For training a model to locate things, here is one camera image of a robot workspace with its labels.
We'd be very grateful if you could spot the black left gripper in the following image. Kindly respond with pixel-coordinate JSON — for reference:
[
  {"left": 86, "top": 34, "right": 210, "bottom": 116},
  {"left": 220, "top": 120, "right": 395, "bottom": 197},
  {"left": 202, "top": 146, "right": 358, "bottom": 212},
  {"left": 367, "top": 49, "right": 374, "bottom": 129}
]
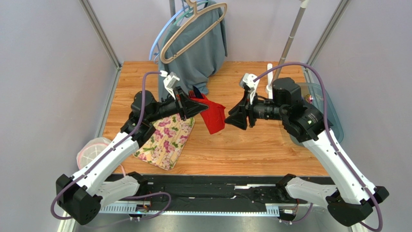
[{"left": 147, "top": 87, "right": 208, "bottom": 124}]

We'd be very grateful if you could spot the iridescent rainbow fork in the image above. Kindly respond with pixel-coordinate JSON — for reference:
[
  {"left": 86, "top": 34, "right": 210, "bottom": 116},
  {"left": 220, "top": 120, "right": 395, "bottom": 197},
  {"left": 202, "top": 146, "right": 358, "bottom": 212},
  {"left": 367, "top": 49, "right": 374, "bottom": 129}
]
[{"left": 189, "top": 90, "right": 197, "bottom": 99}]

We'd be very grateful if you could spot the red paper napkin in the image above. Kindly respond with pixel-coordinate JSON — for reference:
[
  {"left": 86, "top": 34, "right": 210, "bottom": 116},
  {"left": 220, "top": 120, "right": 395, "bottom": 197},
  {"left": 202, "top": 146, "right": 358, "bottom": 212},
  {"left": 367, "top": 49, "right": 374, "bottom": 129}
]
[{"left": 192, "top": 94, "right": 226, "bottom": 134}]

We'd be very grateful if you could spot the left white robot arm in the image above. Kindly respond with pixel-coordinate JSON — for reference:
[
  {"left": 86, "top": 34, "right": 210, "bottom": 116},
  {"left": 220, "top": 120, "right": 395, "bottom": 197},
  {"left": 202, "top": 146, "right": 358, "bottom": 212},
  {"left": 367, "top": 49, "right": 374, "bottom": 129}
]
[{"left": 50, "top": 87, "right": 208, "bottom": 225}]

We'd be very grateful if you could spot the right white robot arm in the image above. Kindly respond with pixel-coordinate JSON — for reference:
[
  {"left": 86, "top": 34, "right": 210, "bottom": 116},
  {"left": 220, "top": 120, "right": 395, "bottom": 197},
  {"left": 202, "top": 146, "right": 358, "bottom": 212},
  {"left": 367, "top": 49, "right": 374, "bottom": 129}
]
[{"left": 225, "top": 73, "right": 389, "bottom": 227}]

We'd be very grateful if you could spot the white garment rack stand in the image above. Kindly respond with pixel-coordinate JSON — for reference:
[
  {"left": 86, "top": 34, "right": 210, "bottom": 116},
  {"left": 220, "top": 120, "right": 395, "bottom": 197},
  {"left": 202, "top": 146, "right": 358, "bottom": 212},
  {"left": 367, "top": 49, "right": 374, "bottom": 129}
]
[{"left": 265, "top": 0, "right": 309, "bottom": 99}]

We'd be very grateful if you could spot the floral melamine tray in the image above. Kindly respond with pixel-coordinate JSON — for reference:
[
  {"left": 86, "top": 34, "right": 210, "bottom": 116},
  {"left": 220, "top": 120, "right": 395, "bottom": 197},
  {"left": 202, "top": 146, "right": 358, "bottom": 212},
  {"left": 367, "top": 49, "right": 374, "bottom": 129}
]
[{"left": 133, "top": 114, "right": 195, "bottom": 171}]

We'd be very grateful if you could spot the grey-green hanging shirt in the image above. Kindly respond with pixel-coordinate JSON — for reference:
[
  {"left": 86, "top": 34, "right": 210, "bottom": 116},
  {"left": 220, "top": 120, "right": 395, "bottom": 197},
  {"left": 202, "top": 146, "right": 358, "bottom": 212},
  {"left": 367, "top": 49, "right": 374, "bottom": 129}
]
[{"left": 158, "top": 7, "right": 228, "bottom": 95}]

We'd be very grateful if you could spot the light blue clothes hanger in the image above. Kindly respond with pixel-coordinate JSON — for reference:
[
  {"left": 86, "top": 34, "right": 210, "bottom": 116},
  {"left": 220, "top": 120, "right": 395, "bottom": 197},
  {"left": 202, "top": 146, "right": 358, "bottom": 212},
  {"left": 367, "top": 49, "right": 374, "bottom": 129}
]
[{"left": 149, "top": 0, "right": 208, "bottom": 63}]

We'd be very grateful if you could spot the small iridescent object in tray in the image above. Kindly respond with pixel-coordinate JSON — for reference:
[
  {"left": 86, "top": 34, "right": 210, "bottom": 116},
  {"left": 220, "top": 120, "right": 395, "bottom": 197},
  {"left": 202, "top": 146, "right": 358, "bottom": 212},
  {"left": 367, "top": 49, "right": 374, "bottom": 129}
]
[{"left": 304, "top": 94, "right": 314, "bottom": 104}]

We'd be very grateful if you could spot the transparent grey plastic tray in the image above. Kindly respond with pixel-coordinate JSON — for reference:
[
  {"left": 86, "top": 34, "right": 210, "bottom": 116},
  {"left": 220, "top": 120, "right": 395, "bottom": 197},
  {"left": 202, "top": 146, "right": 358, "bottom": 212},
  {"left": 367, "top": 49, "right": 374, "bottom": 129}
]
[{"left": 297, "top": 83, "right": 344, "bottom": 143}]

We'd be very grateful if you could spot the beige clothes hanger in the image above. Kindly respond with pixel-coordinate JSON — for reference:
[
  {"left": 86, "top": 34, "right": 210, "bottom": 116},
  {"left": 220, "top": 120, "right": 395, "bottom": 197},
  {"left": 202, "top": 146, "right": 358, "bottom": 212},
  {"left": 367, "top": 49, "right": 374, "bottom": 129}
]
[{"left": 160, "top": 0, "right": 228, "bottom": 64}]

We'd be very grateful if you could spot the green clothes hanger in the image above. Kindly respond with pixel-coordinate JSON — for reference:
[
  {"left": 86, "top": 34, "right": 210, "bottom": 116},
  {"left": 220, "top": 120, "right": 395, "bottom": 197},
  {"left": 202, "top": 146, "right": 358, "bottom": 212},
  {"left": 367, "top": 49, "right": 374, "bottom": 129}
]
[{"left": 173, "top": 0, "right": 209, "bottom": 26}]

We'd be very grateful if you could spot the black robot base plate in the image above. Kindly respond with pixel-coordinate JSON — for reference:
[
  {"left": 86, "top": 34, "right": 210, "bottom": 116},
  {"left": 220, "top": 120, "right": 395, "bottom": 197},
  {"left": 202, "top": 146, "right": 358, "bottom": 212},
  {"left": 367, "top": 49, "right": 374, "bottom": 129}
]
[{"left": 138, "top": 174, "right": 308, "bottom": 212}]

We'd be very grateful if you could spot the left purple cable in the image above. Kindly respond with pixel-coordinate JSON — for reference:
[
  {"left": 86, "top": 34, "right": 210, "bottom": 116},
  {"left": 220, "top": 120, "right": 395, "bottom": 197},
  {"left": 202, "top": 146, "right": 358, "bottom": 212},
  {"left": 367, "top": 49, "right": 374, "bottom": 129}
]
[{"left": 50, "top": 71, "right": 172, "bottom": 224}]

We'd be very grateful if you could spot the aluminium frame rail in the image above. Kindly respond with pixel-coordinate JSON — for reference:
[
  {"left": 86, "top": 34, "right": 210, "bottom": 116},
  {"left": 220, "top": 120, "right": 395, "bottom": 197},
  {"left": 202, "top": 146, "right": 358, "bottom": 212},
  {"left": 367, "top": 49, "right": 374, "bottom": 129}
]
[{"left": 58, "top": 180, "right": 368, "bottom": 232}]

